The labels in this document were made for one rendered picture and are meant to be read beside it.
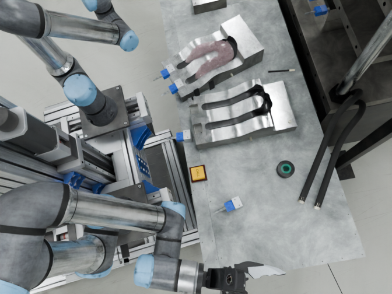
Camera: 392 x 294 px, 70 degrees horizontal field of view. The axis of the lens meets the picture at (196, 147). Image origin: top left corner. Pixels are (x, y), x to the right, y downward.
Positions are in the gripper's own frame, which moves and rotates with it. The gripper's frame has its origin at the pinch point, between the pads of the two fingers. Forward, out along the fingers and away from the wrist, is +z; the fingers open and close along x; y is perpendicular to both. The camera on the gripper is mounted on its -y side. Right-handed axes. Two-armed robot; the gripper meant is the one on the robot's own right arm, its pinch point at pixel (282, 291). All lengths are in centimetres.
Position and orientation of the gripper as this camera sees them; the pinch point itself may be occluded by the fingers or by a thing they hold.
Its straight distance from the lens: 76.4
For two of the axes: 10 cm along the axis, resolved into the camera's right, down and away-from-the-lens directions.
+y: 0.2, 4.1, 9.1
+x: -1.3, 9.0, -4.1
